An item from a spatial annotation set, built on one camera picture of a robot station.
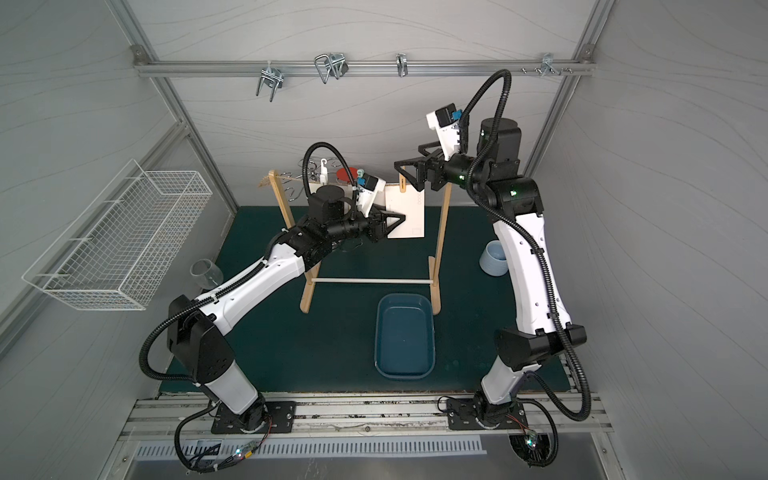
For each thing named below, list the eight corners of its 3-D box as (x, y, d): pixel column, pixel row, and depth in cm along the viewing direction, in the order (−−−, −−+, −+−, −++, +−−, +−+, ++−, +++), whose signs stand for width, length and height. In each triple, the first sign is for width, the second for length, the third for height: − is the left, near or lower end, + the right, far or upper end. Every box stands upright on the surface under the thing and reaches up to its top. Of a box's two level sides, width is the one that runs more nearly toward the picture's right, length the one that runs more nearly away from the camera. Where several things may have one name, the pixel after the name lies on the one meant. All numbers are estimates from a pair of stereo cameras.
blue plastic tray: (375, 382, 80) (374, 375, 75) (377, 302, 96) (377, 293, 91) (436, 382, 80) (439, 375, 76) (429, 303, 96) (431, 293, 91)
